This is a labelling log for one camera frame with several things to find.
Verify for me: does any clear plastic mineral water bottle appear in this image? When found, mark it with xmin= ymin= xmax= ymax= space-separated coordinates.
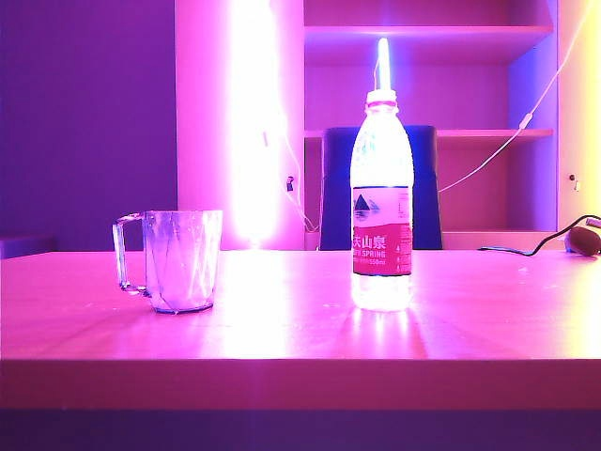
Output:
xmin=349 ymin=89 xmax=415 ymax=312

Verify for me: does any dark blue chair back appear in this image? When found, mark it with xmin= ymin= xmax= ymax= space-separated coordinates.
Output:
xmin=319 ymin=125 xmax=444 ymax=252

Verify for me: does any slim glowing light tube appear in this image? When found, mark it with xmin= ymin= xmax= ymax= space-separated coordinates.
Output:
xmin=377 ymin=37 xmax=393 ymax=93

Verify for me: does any dark round device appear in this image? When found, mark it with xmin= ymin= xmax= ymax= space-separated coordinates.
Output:
xmin=565 ymin=225 xmax=601 ymax=258

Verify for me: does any white cable by light bar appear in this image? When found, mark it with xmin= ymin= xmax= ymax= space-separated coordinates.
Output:
xmin=279 ymin=110 xmax=321 ymax=233

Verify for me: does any clear plastic handled mug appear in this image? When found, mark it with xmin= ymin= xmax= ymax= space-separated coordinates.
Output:
xmin=112 ymin=210 xmax=223 ymax=316

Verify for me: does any wall shelving unit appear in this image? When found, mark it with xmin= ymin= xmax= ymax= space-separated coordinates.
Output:
xmin=174 ymin=0 xmax=601 ymax=252

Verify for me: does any white cable with inline switch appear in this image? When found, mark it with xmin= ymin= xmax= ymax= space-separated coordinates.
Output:
xmin=438 ymin=0 xmax=597 ymax=194

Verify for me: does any black cable on table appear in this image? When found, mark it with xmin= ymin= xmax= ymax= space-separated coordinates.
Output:
xmin=477 ymin=214 xmax=601 ymax=257

